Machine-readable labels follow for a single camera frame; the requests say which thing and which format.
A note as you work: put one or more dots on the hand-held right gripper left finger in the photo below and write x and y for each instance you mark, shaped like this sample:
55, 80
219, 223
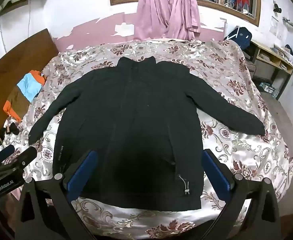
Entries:
82, 173

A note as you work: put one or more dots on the teal box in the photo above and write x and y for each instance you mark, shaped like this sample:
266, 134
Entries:
267, 88

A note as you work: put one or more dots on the wooden shelf desk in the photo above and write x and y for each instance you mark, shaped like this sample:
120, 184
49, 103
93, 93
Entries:
269, 50

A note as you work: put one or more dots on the black jacket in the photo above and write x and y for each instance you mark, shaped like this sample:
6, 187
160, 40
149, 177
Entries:
136, 117

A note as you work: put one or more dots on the wooden headboard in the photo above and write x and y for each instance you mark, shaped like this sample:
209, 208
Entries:
11, 67

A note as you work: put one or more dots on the white wall paper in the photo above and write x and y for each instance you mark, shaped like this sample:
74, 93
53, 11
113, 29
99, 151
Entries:
277, 27

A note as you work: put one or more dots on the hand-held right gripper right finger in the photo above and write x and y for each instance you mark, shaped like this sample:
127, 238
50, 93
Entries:
215, 175

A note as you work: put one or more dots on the wooden window frame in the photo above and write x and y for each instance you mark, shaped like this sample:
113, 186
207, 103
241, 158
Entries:
116, 1

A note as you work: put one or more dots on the floral bedspread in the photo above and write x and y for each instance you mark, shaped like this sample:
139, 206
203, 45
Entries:
249, 152

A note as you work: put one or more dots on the pink curtain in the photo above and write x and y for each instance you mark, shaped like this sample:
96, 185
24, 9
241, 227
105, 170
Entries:
185, 12

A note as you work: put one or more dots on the orange blue brown garment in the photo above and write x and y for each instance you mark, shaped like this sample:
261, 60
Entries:
26, 86

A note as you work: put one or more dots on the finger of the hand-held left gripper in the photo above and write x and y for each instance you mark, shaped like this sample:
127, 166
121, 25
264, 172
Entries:
7, 150
27, 156

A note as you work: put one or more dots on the dark blue backpack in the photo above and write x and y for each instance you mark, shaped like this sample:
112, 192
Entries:
240, 38

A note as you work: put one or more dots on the small wall shelf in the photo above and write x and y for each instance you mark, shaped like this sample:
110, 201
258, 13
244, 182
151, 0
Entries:
290, 23

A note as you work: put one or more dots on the black wall-mounted object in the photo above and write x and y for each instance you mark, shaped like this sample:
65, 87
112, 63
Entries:
277, 8

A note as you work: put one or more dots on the small black bag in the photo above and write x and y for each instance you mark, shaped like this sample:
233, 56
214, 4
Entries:
289, 49

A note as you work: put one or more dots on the dark cloth bundle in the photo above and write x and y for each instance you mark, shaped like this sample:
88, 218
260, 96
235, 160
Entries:
10, 130

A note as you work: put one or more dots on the pink cloth heap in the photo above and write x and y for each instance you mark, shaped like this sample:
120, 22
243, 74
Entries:
151, 12

